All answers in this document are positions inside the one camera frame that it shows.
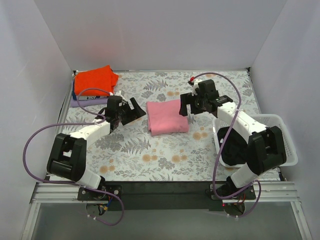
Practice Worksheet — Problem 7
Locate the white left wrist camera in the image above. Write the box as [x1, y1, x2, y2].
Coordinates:
[111, 90, 126, 99]

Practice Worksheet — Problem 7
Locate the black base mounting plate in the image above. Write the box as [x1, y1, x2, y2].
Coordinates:
[77, 180, 257, 212]

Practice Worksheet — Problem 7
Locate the black shirt in basket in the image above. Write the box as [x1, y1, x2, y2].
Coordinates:
[221, 129, 248, 168]

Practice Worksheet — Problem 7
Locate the floral patterned table mat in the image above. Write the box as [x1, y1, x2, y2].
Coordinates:
[48, 70, 282, 182]

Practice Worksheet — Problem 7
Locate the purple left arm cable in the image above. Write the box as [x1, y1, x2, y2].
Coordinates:
[22, 87, 125, 226]

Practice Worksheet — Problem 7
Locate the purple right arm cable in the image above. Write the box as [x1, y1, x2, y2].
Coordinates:
[188, 72, 262, 219]

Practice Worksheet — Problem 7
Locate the aluminium front frame rail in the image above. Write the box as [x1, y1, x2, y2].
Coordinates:
[21, 181, 312, 240]

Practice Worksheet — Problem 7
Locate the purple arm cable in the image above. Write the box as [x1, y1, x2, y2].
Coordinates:
[188, 72, 262, 219]
[22, 87, 125, 226]

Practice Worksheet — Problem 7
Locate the white plastic laundry basket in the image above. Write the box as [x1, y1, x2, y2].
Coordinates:
[212, 113, 299, 168]

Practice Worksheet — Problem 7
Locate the pink polo shirt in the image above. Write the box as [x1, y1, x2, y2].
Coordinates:
[146, 99, 189, 137]

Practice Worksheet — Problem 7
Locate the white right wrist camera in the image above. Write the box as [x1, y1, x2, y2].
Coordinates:
[188, 77, 203, 89]

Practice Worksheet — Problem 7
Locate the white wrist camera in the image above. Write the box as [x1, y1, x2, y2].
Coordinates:
[188, 77, 203, 89]
[111, 90, 126, 99]

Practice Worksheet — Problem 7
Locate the folded lavender shirt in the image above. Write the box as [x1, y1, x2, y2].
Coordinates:
[70, 97, 108, 108]

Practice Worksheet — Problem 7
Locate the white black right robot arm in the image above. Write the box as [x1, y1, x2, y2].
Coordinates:
[179, 77, 287, 200]

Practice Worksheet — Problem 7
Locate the folded orange shirt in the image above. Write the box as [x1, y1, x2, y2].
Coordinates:
[73, 65, 119, 97]

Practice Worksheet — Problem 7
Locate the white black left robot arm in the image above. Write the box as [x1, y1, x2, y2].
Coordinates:
[46, 95, 146, 200]

